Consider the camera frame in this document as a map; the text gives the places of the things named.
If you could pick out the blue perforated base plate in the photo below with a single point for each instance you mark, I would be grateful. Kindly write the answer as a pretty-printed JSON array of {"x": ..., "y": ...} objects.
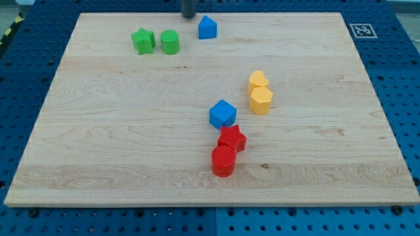
[{"x": 33, "y": 55}]

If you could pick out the white fiducial marker tag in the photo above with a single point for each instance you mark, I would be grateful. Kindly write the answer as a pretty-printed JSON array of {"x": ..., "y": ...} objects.
[{"x": 363, "y": 31}]

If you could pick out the red cylinder block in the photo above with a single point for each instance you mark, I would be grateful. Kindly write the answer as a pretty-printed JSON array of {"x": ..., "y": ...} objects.
[{"x": 223, "y": 160}]

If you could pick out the blue triangle block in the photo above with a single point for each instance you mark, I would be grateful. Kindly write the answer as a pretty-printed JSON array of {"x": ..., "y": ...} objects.
[{"x": 207, "y": 28}]

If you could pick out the yellow hexagon block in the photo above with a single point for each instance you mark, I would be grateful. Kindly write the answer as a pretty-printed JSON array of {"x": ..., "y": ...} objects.
[{"x": 260, "y": 100}]

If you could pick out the red star block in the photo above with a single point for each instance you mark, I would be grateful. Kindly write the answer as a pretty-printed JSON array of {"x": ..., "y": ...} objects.
[{"x": 233, "y": 138}]

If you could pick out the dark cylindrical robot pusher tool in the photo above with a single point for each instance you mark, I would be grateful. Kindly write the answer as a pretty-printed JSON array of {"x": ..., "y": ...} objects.
[{"x": 188, "y": 8}]

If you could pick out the blue cube block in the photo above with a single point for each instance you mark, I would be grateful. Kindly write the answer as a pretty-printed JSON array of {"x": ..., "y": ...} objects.
[{"x": 222, "y": 114}]

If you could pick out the green cylinder block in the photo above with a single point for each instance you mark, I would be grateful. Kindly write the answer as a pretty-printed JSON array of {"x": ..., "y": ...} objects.
[{"x": 170, "y": 42}]

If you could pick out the yellow heart block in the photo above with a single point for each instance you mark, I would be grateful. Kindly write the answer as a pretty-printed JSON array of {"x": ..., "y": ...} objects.
[{"x": 257, "y": 79}]

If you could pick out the green star block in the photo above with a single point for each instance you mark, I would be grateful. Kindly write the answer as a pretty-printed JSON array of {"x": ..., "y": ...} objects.
[{"x": 143, "y": 41}]

